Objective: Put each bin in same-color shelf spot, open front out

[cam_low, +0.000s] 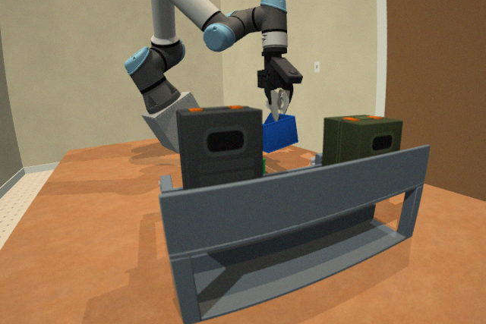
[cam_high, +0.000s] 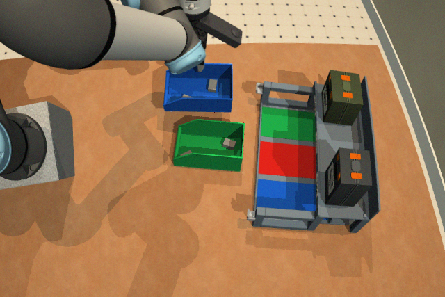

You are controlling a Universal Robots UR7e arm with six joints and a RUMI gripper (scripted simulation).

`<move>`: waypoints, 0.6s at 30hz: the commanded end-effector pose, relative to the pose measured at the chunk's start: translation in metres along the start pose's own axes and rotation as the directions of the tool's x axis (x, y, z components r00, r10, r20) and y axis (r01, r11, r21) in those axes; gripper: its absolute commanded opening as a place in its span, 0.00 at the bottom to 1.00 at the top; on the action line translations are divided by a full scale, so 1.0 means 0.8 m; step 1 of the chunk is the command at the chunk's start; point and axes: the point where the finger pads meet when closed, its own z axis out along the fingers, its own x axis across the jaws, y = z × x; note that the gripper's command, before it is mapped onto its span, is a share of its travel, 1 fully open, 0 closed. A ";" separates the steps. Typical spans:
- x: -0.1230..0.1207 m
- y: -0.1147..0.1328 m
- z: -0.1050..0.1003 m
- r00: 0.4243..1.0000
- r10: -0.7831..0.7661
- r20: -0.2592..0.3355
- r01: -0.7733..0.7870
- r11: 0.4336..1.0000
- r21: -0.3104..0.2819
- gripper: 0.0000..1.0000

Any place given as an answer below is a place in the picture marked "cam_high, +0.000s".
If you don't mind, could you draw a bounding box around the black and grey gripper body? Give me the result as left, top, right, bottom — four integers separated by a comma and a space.
185, 7, 210, 49

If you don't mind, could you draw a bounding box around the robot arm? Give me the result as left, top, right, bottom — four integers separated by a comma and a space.
0, 0, 243, 181

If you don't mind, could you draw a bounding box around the blue bin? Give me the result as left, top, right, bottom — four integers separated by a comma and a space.
163, 63, 233, 113

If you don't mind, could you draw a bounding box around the green bin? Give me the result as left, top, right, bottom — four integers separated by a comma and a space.
174, 119, 245, 172

